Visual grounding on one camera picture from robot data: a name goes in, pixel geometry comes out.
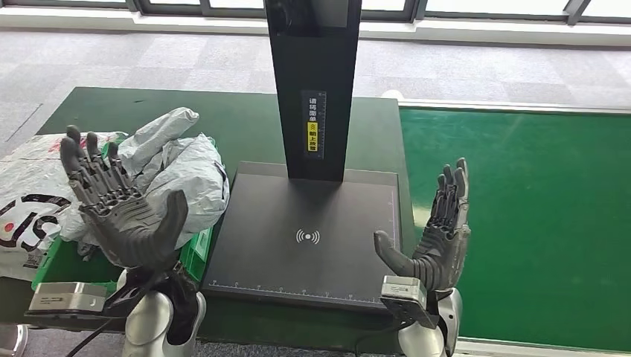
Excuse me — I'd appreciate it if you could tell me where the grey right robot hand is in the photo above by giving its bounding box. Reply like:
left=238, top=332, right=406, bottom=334
left=373, top=157, right=472, bottom=292

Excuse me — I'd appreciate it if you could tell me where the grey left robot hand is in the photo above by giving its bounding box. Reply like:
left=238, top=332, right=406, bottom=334
left=59, top=124, right=190, bottom=271

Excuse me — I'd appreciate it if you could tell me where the grey parcel with long tear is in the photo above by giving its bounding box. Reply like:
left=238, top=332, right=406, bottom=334
left=138, top=132, right=231, bottom=251

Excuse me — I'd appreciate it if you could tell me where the green conveyor belt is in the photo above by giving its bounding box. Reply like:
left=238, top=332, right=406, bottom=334
left=399, top=106, right=631, bottom=353

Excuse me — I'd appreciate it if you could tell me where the large white printed parcel bag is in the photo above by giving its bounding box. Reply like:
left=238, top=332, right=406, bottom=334
left=0, top=131, right=128, bottom=282

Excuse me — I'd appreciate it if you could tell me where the black inbound scanner machine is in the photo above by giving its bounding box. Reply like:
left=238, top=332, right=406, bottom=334
left=202, top=0, right=404, bottom=314

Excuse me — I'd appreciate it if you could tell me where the green plastic crate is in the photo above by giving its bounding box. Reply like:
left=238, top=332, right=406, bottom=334
left=31, top=134, right=219, bottom=298

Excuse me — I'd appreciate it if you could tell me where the white grey base part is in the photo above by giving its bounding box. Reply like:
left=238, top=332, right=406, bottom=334
left=0, top=324, right=30, bottom=357

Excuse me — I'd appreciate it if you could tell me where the white window sill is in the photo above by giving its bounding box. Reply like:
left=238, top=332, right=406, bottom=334
left=0, top=7, right=631, bottom=48

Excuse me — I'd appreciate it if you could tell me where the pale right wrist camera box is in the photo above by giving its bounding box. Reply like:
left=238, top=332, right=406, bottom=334
left=379, top=275, right=441, bottom=330

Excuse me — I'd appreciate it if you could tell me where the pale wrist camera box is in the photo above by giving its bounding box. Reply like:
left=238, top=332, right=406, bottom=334
left=25, top=281, right=110, bottom=318
left=379, top=275, right=441, bottom=330

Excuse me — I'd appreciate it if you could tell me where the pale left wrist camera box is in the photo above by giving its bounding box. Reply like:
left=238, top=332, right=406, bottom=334
left=25, top=281, right=110, bottom=318

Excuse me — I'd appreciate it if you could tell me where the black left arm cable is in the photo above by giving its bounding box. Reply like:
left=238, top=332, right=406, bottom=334
left=65, top=318, right=115, bottom=357

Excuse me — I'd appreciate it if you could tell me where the white conveyor frame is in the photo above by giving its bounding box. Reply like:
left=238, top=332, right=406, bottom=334
left=382, top=89, right=631, bottom=357

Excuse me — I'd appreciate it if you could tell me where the dark window frame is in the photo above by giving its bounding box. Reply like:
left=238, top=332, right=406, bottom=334
left=0, top=0, right=631, bottom=25

